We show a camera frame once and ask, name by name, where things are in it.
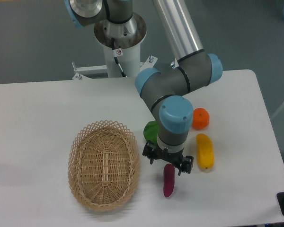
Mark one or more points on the orange tangerine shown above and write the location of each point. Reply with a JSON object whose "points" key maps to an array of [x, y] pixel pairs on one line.
{"points": [[201, 119]]}

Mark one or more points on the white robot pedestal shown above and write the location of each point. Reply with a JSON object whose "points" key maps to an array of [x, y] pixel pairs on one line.
{"points": [[128, 58]]}

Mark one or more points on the green bok choy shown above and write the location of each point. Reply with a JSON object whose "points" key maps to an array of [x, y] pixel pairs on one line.
{"points": [[150, 131]]}

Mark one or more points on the woven wicker basket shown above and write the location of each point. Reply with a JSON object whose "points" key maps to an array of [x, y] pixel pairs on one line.
{"points": [[104, 166]]}

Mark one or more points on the white metal frame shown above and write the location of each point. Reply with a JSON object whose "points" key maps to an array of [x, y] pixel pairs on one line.
{"points": [[100, 72]]}

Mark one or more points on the yellow mango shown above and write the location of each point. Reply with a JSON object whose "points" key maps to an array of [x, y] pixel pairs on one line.
{"points": [[205, 151]]}

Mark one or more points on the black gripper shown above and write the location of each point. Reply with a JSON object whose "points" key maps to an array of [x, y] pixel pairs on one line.
{"points": [[183, 164]]}

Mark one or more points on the purple sweet potato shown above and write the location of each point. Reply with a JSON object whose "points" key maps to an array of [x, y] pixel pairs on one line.
{"points": [[169, 180]]}

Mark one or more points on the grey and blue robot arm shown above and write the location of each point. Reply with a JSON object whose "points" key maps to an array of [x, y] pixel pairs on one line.
{"points": [[120, 31]]}

